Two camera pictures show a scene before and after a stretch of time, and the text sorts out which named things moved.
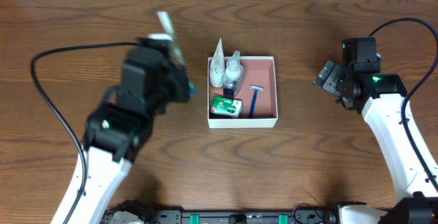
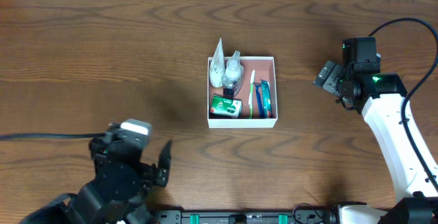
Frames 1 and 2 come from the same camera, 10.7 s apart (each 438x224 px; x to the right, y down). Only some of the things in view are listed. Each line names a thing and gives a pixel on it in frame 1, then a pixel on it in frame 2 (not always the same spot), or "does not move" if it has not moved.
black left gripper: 178,81 -> 135,169
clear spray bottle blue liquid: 233,74 does not move
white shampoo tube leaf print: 217,66 does not move
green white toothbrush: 168,28 -> 250,97
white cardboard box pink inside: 259,71 does not move
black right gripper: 328,79 does not move
